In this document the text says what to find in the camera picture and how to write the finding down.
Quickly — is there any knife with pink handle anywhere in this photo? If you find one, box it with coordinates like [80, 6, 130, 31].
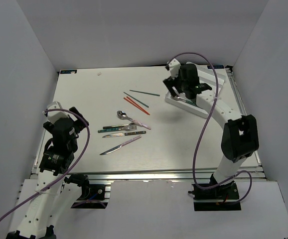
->
[100, 135, 142, 155]

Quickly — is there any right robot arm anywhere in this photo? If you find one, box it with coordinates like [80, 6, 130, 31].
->
[163, 61, 259, 199]

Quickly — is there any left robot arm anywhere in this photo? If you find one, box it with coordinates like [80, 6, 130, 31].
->
[6, 102, 90, 239]

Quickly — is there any white divided cutlery tray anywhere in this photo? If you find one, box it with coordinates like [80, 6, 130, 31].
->
[163, 59, 226, 118]

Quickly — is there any green chopstick near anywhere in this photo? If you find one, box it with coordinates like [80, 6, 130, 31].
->
[123, 92, 149, 108]

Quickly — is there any green chopstick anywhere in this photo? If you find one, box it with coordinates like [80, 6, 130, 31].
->
[123, 92, 149, 108]
[129, 90, 160, 97]

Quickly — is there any blue label sticker right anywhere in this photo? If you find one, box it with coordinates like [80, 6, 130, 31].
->
[207, 65, 225, 69]

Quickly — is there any orange chopstick right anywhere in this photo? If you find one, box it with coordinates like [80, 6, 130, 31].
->
[125, 97, 150, 115]

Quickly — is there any orange chopstick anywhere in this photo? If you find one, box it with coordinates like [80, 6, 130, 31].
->
[125, 97, 150, 115]
[123, 97, 150, 116]

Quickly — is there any green chopstick far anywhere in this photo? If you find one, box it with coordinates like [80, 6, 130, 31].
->
[129, 90, 160, 97]

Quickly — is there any orange chopstick left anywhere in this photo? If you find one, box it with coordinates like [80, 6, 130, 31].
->
[123, 97, 150, 116]

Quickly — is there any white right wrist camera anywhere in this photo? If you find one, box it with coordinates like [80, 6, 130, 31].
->
[165, 58, 181, 79]

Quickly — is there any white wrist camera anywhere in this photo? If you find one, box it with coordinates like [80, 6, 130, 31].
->
[165, 58, 181, 79]
[42, 101, 69, 124]

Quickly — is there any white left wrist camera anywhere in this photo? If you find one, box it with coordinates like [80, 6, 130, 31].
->
[42, 101, 69, 124]

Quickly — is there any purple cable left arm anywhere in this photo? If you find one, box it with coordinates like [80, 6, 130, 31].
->
[0, 109, 89, 239]

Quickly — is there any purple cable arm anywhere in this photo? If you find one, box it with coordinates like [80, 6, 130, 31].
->
[167, 52, 253, 206]
[0, 109, 89, 239]

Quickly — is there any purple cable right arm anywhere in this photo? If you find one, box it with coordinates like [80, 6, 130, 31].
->
[167, 52, 253, 206]

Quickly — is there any knife with dark handle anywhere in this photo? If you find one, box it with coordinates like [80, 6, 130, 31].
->
[103, 131, 146, 138]

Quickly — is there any fork with dark handle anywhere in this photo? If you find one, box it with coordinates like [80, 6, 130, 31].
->
[102, 122, 139, 129]

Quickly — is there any fork with green handle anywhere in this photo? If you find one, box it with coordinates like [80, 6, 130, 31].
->
[98, 125, 137, 133]

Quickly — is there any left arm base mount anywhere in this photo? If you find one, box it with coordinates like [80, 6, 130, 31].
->
[64, 174, 108, 209]

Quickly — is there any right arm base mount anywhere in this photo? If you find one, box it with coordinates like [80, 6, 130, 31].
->
[188, 182, 241, 212]

